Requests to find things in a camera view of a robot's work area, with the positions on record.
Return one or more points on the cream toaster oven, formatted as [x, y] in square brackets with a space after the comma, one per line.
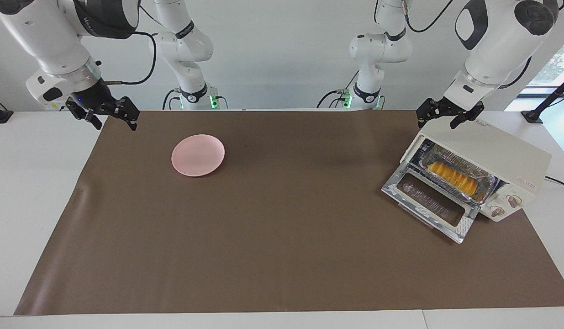
[492, 146]

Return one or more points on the window with green view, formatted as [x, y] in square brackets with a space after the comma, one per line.
[556, 64]

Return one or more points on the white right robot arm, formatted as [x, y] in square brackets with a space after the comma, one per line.
[44, 36]

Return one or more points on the silver glass oven door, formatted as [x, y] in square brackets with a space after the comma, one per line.
[428, 203]

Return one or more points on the beige oven knob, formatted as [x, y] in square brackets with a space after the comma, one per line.
[497, 211]
[513, 201]

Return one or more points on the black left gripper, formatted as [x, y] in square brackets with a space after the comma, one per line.
[446, 107]

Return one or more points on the white wall socket box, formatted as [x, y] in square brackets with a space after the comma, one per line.
[53, 106]

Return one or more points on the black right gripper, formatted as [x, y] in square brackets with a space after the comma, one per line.
[97, 98]

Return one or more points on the aluminium foil tray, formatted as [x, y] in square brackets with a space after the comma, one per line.
[489, 183]

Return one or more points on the brown table mat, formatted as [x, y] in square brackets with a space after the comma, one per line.
[282, 251]

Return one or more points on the black clamp stand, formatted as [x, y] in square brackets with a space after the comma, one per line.
[533, 115]

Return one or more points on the sliced yellow bread loaf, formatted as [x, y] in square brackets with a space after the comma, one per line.
[450, 176]

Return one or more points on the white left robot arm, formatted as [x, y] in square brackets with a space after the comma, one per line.
[501, 45]

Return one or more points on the pink round plate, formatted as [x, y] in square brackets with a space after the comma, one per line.
[197, 155]

